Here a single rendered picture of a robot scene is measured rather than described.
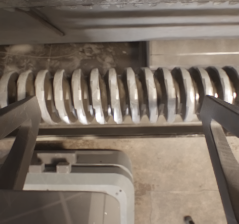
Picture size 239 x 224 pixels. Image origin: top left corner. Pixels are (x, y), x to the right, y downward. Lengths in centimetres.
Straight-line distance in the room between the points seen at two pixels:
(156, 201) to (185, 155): 24
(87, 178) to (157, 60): 44
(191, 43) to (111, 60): 16
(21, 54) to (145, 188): 73
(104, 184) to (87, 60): 38
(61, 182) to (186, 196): 56
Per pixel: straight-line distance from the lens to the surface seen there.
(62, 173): 72
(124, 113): 15
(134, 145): 92
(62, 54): 49
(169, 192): 102
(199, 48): 43
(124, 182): 70
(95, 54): 48
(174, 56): 42
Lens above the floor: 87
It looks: 82 degrees down
